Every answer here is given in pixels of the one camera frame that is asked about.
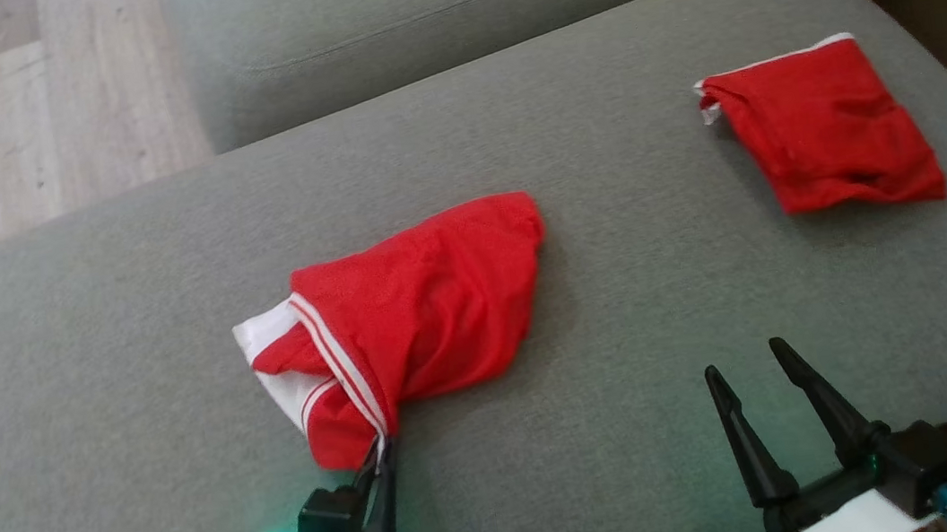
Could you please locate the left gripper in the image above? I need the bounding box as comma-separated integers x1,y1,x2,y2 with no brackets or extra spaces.
197,433,428,532

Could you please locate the red jersey garment number 23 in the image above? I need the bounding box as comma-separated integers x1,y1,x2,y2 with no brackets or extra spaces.
220,189,571,484

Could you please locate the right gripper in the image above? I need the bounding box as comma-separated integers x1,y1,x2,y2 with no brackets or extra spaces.
700,317,947,532

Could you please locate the small grey sofa cushion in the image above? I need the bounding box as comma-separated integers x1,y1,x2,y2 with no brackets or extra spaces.
161,0,682,158

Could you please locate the red garment with white trim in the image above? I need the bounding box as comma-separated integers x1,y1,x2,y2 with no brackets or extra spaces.
690,22,947,229

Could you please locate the large grey sofa seat cushion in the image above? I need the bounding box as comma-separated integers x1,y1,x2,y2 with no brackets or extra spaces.
0,0,947,532

